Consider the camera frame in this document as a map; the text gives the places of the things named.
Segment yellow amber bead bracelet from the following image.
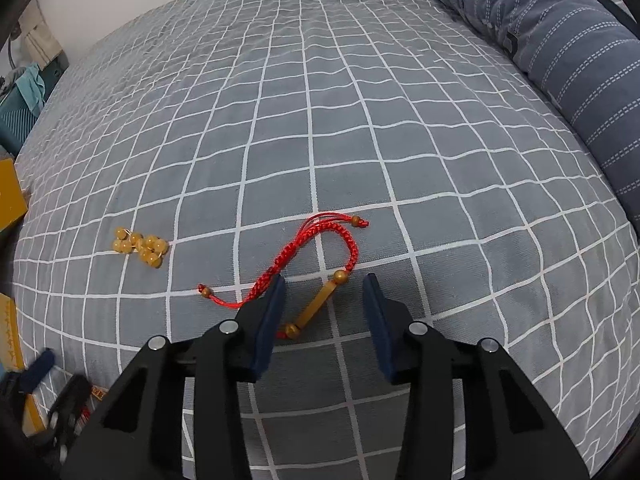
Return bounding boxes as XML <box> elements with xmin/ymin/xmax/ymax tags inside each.
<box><xmin>112</xmin><ymin>226</ymin><xmax>170</xmax><ymax>270</ymax></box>

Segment red cord bracelet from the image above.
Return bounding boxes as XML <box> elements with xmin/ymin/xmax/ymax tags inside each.
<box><xmin>196</xmin><ymin>212</ymin><xmax>370</xmax><ymax>340</ymax></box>

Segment beige curtain left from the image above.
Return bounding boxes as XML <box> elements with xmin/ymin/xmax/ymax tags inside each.
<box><xmin>20</xmin><ymin>0</ymin><xmax>63</xmax><ymax>70</ymax></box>

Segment teal cloth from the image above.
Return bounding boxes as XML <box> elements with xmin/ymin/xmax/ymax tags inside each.
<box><xmin>15</xmin><ymin>63</ymin><xmax>46</xmax><ymax>117</ymax></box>

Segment blue striped pillow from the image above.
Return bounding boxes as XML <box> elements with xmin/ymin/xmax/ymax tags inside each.
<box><xmin>439</xmin><ymin>0</ymin><xmax>639</xmax><ymax>224</ymax></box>

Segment teal storage box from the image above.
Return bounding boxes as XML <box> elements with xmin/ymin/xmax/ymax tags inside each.
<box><xmin>1</xmin><ymin>62</ymin><xmax>64</xmax><ymax>157</ymax></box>

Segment grey checked bed sheet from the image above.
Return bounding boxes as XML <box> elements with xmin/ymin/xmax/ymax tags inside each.
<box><xmin>12</xmin><ymin>0</ymin><xmax>639</xmax><ymax>479</ymax></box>

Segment white blue cardboard jewelry box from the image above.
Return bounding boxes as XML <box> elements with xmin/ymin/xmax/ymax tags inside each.
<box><xmin>0</xmin><ymin>156</ymin><xmax>49</xmax><ymax>436</ymax></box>

